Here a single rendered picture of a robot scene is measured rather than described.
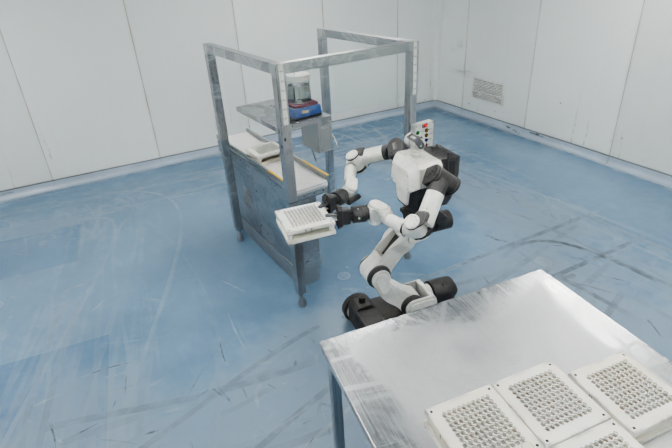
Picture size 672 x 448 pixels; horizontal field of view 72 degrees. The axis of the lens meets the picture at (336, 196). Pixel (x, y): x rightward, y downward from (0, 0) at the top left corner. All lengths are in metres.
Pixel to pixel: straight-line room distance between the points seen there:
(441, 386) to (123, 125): 4.99
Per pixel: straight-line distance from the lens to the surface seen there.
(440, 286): 2.96
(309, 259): 3.43
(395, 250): 2.61
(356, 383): 1.76
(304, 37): 6.42
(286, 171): 2.80
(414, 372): 1.80
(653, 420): 1.78
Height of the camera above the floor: 2.14
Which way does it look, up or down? 26 degrees down
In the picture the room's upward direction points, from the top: 3 degrees counter-clockwise
